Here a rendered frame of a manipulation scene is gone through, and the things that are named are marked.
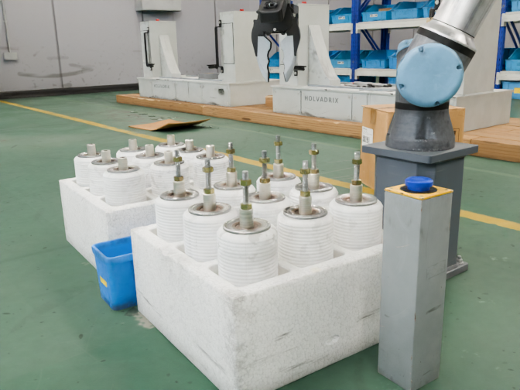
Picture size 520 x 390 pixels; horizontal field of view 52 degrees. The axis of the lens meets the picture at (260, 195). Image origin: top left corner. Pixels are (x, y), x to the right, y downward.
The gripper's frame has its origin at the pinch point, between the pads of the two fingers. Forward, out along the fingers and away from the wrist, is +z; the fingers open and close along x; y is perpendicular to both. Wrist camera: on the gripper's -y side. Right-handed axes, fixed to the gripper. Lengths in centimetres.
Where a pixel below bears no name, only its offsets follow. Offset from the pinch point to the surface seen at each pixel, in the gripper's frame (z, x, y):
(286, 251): 27.0, -7.1, -28.0
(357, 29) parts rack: -24, 17, 566
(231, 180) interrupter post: 20.1, 7.6, -9.1
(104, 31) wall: -32, 346, 562
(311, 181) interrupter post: 19.9, -8.4, -8.3
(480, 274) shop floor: 47, -45, 14
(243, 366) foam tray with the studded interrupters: 40, -3, -43
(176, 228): 26.5, 15.1, -21.5
